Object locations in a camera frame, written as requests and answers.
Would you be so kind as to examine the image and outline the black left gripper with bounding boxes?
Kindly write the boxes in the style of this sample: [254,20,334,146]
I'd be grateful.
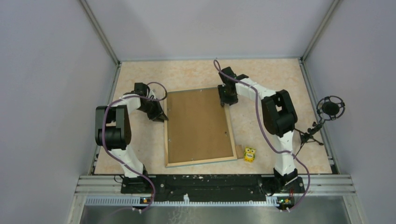
[136,98,167,122]

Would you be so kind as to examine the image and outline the brown cardboard backing board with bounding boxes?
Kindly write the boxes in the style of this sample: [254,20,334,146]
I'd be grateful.
[167,89,234,164]

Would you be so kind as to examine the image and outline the wooden picture frame blue edges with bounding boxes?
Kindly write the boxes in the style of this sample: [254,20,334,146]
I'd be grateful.
[163,87,238,168]

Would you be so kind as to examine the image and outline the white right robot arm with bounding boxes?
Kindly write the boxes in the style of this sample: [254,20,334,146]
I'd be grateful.
[215,65,298,192]

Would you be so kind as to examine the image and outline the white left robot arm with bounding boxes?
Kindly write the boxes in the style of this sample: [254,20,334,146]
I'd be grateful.
[95,83,168,193]

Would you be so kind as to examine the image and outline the small wooden block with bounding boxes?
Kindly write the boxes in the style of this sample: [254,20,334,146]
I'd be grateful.
[235,145,245,159]

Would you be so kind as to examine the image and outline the yellow owl toy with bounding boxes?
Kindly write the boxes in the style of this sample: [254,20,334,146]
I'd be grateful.
[243,147,256,162]

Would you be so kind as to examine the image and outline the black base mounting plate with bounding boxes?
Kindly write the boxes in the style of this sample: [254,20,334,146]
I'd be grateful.
[120,174,306,202]

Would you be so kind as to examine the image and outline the black microphone tripod stand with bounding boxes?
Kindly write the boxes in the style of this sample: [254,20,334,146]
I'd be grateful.
[295,122,324,156]

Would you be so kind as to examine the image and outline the black microphone with orange tip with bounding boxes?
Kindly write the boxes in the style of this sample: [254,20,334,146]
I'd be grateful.
[316,96,346,123]

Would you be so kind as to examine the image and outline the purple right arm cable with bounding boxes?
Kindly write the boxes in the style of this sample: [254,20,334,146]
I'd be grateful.
[213,59,311,213]

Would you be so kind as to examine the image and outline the aluminium rail frame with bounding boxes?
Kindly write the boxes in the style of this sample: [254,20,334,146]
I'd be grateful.
[68,174,368,224]

